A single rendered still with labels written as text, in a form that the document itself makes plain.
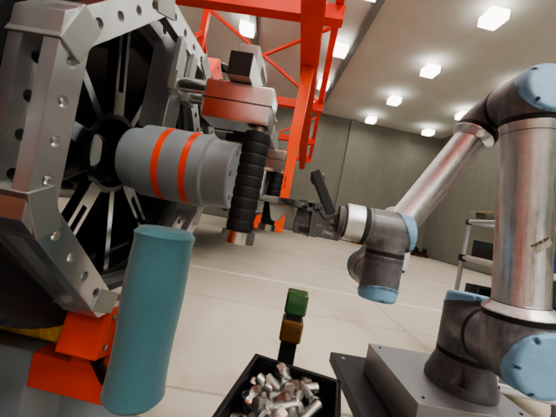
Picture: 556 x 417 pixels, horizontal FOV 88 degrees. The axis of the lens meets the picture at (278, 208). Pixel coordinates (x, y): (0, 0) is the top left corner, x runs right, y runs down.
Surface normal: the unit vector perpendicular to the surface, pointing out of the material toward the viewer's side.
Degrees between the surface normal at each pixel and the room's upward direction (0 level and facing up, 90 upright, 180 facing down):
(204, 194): 131
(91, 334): 80
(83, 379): 90
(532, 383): 95
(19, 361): 90
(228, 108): 90
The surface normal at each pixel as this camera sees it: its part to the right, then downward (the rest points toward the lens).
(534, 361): -0.04, 0.06
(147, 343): 0.45, 0.12
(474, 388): -0.18, -0.40
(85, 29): 0.98, 0.19
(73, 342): -0.04, -0.20
